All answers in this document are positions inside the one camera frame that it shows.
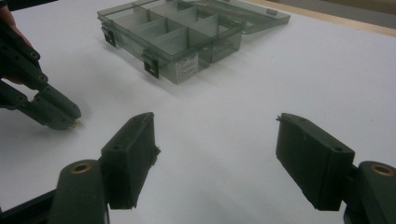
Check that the grey transparent compartment box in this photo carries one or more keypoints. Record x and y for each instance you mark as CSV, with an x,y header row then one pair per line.
x,y
174,34

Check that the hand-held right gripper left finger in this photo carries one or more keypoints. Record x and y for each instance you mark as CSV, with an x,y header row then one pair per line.
x,y
130,161

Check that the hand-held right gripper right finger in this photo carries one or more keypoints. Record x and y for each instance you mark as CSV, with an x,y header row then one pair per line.
x,y
314,161

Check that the wooden table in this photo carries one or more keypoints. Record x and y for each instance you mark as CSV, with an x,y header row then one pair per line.
x,y
358,27

